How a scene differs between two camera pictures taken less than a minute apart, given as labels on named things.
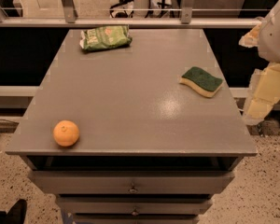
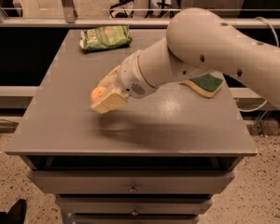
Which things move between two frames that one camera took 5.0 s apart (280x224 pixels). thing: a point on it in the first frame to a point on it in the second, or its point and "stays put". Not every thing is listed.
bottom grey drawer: [136, 218] stays put
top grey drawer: [131, 182] stays put
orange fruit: [65, 133] to [97, 92]
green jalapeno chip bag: [105, 37] stays put
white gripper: [275, 39] to [133, 75]
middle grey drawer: [134, 204] stays put
